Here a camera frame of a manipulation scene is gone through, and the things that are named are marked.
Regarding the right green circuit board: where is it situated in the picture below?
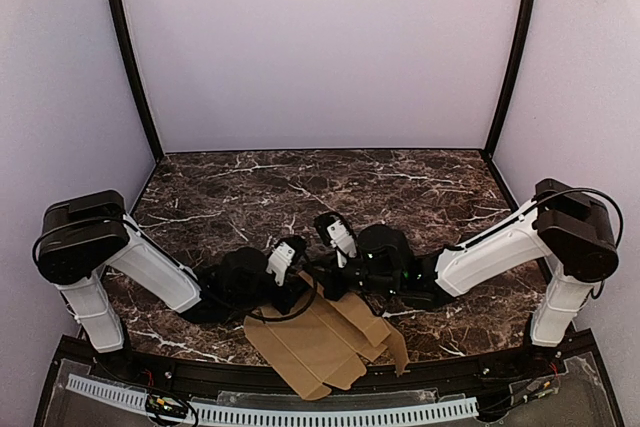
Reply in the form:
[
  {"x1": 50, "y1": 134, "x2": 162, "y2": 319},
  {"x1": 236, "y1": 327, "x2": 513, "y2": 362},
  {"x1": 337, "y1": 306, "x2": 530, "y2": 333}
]
[{"x1": 511, "y1": 377, "x2": 561, "y2": 404}]

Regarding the black left corner post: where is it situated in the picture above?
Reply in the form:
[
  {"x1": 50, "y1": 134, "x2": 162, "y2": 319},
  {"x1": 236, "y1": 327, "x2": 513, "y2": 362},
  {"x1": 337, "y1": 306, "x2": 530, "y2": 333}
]
[{"x1": 108, "y1": 0, "x2": 165, "y2": 163}]

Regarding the left green circuit board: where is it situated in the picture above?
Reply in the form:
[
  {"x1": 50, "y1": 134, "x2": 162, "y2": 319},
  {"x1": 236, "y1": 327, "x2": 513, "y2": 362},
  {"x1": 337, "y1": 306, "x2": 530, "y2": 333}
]
[{"x1": 145, "y1": 394, "x2": 190, "y2": 418}]

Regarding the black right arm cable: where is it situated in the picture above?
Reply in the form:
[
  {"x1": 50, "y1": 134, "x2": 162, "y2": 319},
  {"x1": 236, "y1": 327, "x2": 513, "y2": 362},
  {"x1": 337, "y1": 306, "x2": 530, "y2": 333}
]
[{"x1": 519, "y1": 187, "x2": 625, "y2": 301}]

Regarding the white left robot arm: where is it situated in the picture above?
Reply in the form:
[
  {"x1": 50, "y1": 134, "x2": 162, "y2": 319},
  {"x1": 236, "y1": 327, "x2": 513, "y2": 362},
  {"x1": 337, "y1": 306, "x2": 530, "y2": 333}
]
[{"x1": 31, "y1": 190, "x2": 310, "y2": 354}]

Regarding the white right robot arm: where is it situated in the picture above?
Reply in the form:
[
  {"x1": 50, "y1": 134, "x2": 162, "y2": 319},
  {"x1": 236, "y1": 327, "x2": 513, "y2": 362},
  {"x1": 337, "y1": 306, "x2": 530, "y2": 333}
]
[{"x1": 314, "y1": 178, "x2": 624, "y2": 348}]

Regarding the white slotted cable duct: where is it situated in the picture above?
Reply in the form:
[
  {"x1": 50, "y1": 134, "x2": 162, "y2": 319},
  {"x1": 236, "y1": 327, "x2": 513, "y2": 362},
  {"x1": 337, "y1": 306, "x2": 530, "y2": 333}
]
[{"x1": 65, "y1": 374, "x2": 478, "y2": 426}]

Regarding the black curved front rail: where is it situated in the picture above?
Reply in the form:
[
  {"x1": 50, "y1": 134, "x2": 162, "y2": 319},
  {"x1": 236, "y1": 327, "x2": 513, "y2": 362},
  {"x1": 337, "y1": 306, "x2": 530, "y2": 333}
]
[{"x1": 46, "y1": 331, "x2": 616, "y2": 426}]

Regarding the black corner post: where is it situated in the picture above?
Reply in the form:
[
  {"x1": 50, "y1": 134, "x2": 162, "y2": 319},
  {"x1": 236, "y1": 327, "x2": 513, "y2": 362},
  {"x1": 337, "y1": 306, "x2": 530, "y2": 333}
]
[
  {"x1": 482, "y1": 0, "x2": 535, "y2": 161},
  {"x1": 108, "y1": 0, "x2": 165, "y2": 163}
]

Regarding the black right corner post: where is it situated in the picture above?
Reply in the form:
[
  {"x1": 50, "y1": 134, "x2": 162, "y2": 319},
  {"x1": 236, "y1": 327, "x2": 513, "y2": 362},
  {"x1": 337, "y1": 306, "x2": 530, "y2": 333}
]
[{"x1": 482, "y1": 0, "x2": 535, "y2": 161}]

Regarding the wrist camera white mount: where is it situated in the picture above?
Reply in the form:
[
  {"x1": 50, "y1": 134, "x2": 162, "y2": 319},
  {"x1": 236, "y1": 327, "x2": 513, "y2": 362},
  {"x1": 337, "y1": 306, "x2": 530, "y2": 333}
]
[
  {"x1": 266, "y1": 235, "x2": 307, "y2": 287},
  {"x1": 314, "y1": 211, "x2": 358, "y2": 269}
]

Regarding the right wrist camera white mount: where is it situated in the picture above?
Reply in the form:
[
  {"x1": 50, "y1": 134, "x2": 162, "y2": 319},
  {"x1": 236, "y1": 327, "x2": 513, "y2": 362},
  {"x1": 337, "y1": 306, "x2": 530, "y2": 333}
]
[{"x1": 314, "y1": 211, "x2": 358, "y2": 269}]

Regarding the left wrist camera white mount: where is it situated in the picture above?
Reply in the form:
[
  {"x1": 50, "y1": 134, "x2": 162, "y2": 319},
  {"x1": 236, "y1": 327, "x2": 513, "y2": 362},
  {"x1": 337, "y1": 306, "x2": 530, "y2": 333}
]
[{"x1": 266, "y1": 235, "x2": 307, "y2": 287}]

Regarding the brown cardboard box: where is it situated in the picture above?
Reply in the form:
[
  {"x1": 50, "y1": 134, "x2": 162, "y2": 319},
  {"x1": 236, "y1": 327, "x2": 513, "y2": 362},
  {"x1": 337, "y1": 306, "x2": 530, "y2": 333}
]
[{"x1": 244, "y1": 287, "x2": 409, "y2": 401}]

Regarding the green circuit board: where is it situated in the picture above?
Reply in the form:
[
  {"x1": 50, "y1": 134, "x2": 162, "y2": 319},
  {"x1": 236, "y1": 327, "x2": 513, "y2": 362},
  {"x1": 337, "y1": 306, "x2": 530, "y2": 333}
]
[
  {"x1": 145, "y1": 394, "x2": 190, "y2": 418},
  {"x1": 511, "y1": 377, "x2": 561, "y2": 404}
]

